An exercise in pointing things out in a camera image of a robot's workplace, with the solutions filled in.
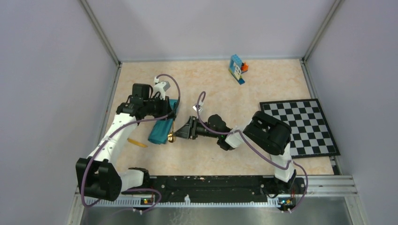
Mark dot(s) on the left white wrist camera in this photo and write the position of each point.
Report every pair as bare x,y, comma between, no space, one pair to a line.
161,87

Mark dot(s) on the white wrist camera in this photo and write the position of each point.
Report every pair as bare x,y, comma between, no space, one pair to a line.
198,108
161,87

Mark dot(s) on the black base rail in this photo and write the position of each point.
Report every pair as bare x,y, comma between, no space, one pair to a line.
219,191

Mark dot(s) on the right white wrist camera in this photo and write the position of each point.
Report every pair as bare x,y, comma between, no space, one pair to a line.
198,108

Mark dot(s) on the gold spoon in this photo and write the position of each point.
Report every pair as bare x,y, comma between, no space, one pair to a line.
171,135

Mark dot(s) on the black white checkerboard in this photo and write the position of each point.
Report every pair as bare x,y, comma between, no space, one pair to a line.
311,135

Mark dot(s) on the teal cloth napkin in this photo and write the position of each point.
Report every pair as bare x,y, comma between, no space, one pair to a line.
160,131

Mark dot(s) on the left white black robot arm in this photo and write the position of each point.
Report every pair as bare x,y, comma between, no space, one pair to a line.
96,174

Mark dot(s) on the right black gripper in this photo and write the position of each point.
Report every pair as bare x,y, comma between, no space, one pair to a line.
189,130

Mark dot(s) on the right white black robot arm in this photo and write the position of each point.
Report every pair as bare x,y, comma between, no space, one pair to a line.
269,133

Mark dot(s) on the colourful toy block house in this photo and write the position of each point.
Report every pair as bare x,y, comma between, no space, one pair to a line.
237,67

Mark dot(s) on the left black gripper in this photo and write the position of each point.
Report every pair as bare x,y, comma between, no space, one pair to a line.
165,105

